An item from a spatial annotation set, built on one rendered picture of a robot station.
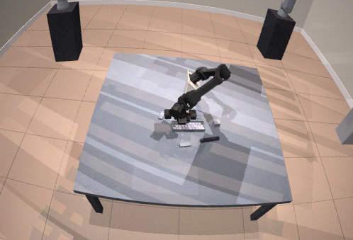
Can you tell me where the white keyboard with green letter keys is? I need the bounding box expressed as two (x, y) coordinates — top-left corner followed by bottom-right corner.
(172, 120), (206, 132)

